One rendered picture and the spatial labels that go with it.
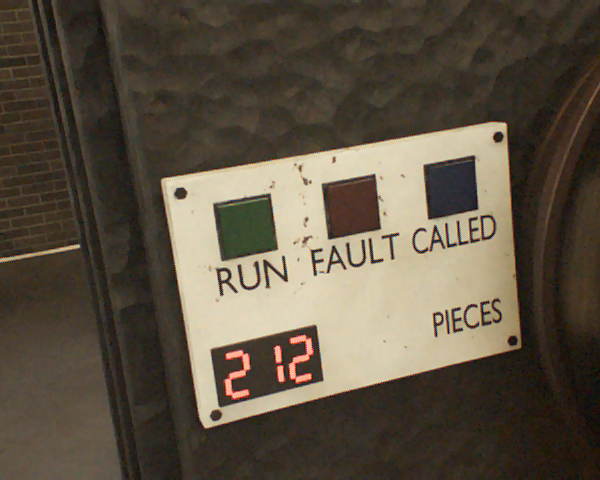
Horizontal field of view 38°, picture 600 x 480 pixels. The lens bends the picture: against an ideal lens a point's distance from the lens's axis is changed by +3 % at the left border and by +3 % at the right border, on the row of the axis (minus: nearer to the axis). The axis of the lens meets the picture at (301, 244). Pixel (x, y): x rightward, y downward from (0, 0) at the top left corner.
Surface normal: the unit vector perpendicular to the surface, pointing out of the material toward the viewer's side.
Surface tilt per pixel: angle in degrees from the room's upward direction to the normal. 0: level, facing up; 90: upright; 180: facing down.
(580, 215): 73
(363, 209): 90
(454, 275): 90
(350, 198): 90
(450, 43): 90
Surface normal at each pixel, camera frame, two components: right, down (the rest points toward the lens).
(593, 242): -0.94, -0.06
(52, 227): 0.32, 0.18
